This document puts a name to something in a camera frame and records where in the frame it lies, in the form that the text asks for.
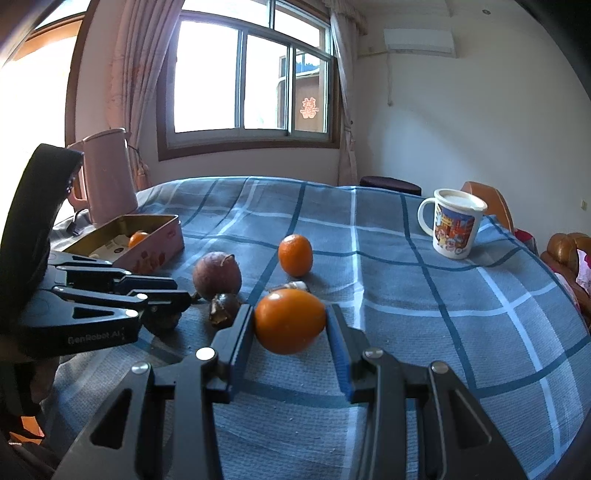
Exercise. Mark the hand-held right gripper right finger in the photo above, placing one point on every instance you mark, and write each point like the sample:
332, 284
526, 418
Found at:
339, 350

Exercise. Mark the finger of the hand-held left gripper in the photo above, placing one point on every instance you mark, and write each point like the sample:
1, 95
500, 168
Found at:
161, 302
101, 274

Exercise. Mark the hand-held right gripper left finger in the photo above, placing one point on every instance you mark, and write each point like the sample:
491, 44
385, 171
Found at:
242, 341

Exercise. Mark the dark chestnut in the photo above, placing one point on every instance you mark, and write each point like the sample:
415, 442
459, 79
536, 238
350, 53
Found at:
224, 311

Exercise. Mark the pink metal tin box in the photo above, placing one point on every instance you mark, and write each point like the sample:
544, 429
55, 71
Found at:
157, 254

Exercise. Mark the orange mandarin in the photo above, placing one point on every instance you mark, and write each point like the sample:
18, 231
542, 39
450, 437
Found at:
295, 254
288, 321
138, 240

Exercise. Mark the purple passion fruit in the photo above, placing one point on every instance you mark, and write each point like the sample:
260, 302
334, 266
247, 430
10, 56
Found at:
217, 277

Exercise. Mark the blue plaid tablecloth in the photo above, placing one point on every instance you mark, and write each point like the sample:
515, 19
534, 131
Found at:
392, 286

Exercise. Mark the pink electric kettle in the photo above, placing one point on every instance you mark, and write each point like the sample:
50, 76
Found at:
111, 180

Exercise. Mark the white printed mug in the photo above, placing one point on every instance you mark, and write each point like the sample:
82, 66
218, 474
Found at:
455, 226

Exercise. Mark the dark round stool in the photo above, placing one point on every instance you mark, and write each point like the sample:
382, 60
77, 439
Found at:
390, 184

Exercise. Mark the pink curtain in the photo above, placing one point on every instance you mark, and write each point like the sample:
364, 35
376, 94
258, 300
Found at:
134, 60

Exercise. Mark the brown leather armchair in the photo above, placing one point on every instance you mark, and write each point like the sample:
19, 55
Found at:
489, 198

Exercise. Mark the red cloth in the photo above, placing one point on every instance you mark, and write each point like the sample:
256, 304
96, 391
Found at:
526, 240

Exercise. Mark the sliding window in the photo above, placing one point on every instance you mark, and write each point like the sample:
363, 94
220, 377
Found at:
241, 83

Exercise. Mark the white curtain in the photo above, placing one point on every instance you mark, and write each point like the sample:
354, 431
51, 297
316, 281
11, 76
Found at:
346, 115

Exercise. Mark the red window sticker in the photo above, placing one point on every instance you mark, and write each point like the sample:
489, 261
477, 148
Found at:
307, 107

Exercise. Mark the brown leather sofa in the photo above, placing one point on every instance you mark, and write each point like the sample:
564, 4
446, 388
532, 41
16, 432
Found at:
561, 249

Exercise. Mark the pink floral cushion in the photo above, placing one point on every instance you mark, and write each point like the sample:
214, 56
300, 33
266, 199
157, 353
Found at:
584, 272

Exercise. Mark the white air conditioner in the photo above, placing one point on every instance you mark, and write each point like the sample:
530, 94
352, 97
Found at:
418, 41

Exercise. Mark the wooden door frame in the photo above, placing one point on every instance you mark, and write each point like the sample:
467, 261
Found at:
76, 69

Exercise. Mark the white wall pipe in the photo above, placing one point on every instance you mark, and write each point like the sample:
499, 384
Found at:
390, 78

